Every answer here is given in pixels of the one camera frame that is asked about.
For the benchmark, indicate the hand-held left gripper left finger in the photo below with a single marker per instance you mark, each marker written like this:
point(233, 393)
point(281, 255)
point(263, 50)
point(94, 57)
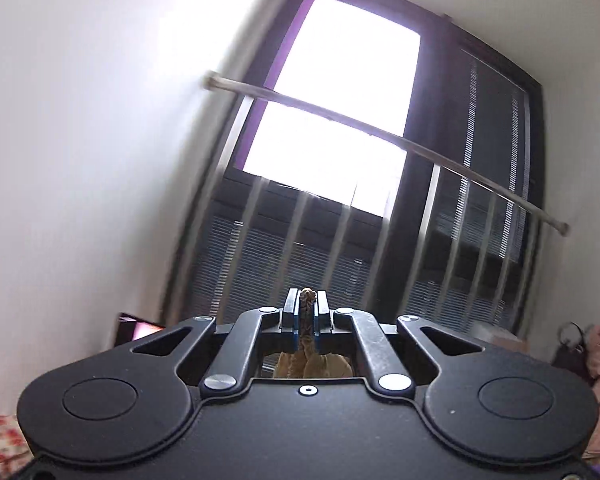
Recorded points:
point(291, 317)

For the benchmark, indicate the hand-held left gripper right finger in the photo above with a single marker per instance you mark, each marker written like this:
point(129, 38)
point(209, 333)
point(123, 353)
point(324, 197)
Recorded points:
point(322, 317)

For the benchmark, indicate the tan patterned garment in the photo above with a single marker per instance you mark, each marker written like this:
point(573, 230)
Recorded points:
point(325, 365)

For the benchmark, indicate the tablet in black case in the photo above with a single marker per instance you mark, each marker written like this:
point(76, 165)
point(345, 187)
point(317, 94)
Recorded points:
point(140, 330)

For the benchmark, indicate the pale cardboard box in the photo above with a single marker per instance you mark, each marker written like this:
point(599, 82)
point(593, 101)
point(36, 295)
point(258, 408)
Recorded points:
point(495, 336)

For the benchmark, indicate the metal window railing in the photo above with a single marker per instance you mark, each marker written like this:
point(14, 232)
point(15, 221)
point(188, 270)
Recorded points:
point(380, 132)

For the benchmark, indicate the dark handbag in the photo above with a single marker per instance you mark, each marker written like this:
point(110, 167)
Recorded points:
point(570, 357)

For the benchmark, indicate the dark framed window with blinds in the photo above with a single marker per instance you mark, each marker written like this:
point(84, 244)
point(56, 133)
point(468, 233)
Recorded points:
point(350, 60)

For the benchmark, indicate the red floral white cloth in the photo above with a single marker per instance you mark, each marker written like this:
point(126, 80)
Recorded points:
point(0, 440)

